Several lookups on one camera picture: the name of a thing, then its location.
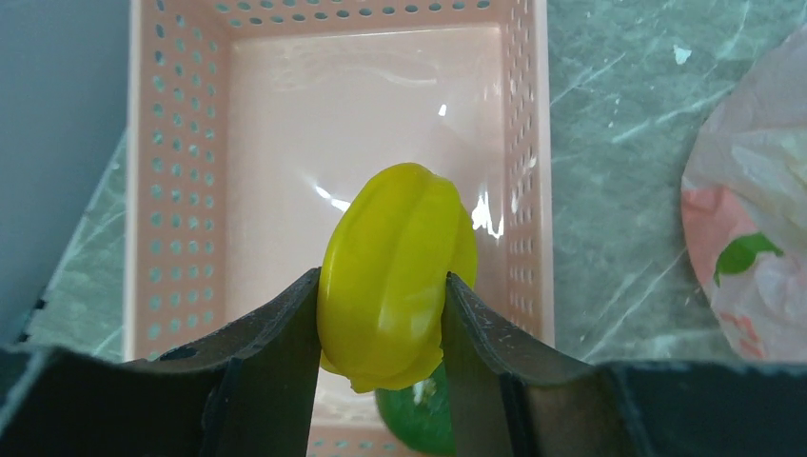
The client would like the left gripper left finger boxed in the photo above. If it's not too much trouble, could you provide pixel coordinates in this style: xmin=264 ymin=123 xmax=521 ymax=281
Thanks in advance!
xmin=1 ymin=269 xmax=321 ymax=456

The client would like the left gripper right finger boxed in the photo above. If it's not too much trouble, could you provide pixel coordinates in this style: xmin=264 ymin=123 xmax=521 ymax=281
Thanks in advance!
xmin=443 ymin=274 xmax=806 ymax=456

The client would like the dark green fake lime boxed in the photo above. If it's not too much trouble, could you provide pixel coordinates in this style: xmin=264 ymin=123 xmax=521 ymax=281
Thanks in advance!
xmin=374 ymin=364 xmax=456 ymax=456

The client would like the yellow fake fruit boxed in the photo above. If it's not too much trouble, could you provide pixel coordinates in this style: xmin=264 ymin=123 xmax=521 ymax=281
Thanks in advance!
xmin=316 ymin=163 xmax=479 ymax=393

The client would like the pink plastic bag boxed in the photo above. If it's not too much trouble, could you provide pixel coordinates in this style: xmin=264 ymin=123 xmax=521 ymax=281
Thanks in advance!
xmin=680 ymin=28 xmax=806 ymax=363

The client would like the pink plastic basket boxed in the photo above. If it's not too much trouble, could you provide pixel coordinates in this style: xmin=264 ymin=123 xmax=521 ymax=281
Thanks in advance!
xmin=123 ymin=0 xmax=556 ymax=457

